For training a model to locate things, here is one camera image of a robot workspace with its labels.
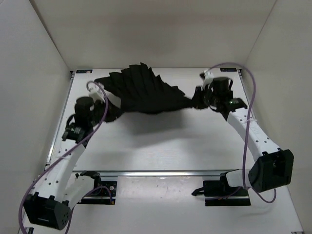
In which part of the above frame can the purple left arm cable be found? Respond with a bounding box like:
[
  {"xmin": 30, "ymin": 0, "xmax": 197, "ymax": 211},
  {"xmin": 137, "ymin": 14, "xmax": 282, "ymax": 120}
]
[{"xmin": 18, "ymin": 81, "xmax": 114, "ymax": 234}]

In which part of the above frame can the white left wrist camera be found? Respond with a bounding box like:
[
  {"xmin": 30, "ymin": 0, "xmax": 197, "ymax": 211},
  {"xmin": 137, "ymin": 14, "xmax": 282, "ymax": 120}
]
[{"xmin": 89, "ymin": 89, "xmax": 106, "ymax": 102}]

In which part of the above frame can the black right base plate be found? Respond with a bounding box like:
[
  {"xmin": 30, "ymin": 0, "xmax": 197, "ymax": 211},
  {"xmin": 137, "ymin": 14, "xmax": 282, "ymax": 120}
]
[{"xmin": 192, "ymin": 172, "xmax": 251, "ymax": 207}]

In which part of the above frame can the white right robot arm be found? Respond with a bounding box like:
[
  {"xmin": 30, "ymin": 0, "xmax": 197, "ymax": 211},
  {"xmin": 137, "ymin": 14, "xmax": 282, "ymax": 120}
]
[{"xmin": 193, "ymin": 74, "xmax": 294, "ymax": 195}]

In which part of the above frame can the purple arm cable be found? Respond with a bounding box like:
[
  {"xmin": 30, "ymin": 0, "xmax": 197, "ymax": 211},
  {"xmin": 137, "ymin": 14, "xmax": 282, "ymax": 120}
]
[
  {"xmin": 204, "ymin": 62, "xmax": 277, "ymax": 203},
  {"xmin": 18, "ymin": 81, "xmax": 114, "ymax": 234}
]

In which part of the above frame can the aluminium table edge rail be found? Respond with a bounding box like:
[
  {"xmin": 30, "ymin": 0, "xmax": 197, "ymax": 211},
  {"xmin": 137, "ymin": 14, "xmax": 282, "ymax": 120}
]
[{"xmin": 97, "ymin": 170, "xmax": 230, "ymax": 178}]

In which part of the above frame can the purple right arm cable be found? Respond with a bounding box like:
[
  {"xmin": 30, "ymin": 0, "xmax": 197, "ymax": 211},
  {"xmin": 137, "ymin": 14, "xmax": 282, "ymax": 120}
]
[{"xmin": 204, "ymin": 62, "xmax": 277, "ymax": 203}]

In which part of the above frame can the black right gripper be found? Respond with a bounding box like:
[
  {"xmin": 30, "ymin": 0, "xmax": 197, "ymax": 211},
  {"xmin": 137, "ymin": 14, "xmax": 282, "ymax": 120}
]
[{"xmin": 189, "ymin": 86, "xmax": 220, "ymax": 111}]

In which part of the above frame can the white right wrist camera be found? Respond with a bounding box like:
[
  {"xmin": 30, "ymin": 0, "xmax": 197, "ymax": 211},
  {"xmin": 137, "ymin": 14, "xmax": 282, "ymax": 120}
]
[{"xmin": 199, "ymin": 69, "xmax": 215, "ymax": 91}]

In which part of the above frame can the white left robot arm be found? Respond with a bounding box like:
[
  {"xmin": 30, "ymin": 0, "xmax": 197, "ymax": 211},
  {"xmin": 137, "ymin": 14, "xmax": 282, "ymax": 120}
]
[{"xmin": 19, "ymin": 97, "xmax": 112, "ymax": 230}]

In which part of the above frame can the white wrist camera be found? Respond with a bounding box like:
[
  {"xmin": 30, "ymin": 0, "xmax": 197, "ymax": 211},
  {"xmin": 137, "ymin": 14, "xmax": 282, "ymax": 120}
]
[
  {"xmin": 199, "ymin": 69, "xmax": 215, "ymax": 91},
  {"xmin": 89, "ymin": 89, "xmax": 106, "ymax": 102}
]

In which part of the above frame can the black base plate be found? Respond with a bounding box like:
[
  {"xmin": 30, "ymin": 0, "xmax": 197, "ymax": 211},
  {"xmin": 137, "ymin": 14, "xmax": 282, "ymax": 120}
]
[
  {"xmin": 192, "ymin": 172, "xmax": 251, "ymax": 207},
  {"xmin": 75, "ymin": 171, "xmax": 117, "ymax": 205}
]

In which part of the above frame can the black pleated skirt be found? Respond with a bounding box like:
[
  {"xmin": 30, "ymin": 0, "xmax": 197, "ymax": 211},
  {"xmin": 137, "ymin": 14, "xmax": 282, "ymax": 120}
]
[{"xmin": 95, "ymin": 63, "xmax": 193, "ymax": 122}]

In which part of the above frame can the left corner marker sticker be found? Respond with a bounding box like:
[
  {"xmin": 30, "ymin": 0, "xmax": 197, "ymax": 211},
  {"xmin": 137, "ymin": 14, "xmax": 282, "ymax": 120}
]
[{"xmin": 76, "ymin": 69, "xmax": 93, "ymax": 74}]

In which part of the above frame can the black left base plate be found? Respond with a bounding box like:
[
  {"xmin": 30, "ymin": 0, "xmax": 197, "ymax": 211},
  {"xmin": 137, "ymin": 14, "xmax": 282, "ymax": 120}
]
[{"xmin": 75, "ymin": 171, "xmax": 117, "ymax": 205}]

